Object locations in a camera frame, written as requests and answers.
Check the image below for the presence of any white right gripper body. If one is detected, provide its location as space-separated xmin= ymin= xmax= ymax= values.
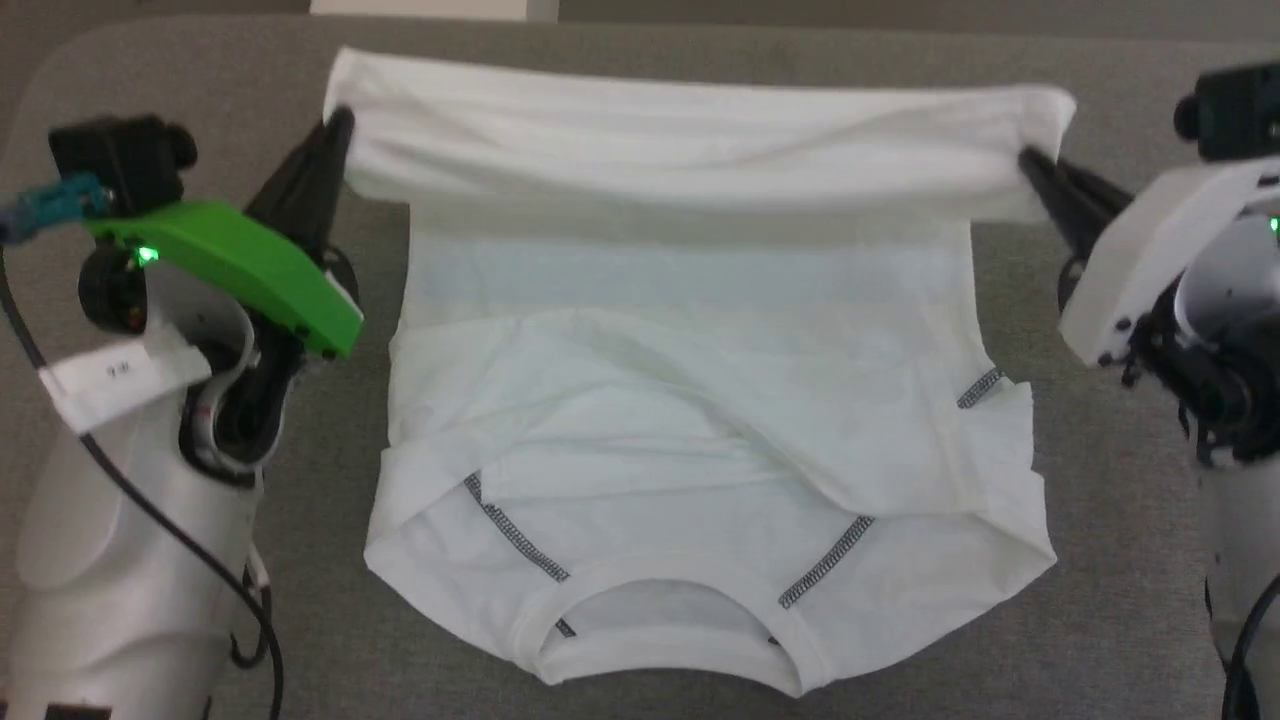
xmin=1057 ymin=157 xmax=1280 ymax=367

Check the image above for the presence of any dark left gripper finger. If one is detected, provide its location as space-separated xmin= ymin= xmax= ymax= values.
xmin=245 ymin=108 xmax=357 ymax=224
xmin=268 ymin=148 xmax=348 ymax=264

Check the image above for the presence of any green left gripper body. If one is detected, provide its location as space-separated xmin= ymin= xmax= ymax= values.
xmin=85 ymin=199 xmax=364 ymax=360

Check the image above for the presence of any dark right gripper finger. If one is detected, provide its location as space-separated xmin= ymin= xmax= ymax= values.
xmin=1034 ymin=179 xmax=1121 ymax=264
xmin=1017 ymin=147 xmax=1137 ymax=217

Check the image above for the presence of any white t-shirt with grey stitching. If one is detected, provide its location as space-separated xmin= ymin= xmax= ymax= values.
xmin=322 ymin=45 xmax=1079 ymax=700

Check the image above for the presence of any grey fabric sofa seat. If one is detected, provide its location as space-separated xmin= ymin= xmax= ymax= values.
xmin=0 ymin=14 xmax=1280 ymax=720

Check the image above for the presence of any white cable label tag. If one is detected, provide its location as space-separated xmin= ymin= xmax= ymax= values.
xmin=38 ymin=325 xmax=214 ymax=434

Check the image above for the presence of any white box pedestal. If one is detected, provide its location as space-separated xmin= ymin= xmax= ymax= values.
xmin=309 ymin=0 xmax=560 ymax=23

